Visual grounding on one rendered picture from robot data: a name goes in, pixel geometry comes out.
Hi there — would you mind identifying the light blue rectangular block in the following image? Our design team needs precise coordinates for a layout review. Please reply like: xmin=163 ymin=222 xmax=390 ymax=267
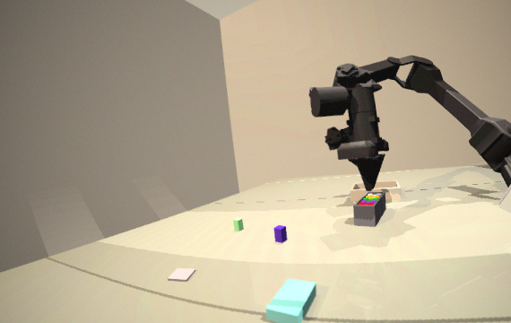
xmin=266 ymin=279 xmax=316 ymax=323

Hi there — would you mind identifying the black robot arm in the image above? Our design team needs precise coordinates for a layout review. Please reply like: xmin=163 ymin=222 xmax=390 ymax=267
xmin=309 ymin=55 xmax=511 ymax=188

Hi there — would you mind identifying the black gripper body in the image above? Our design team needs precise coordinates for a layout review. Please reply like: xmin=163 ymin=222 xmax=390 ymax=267
xmin=337 ymin=111 xmax=389 ymax=160

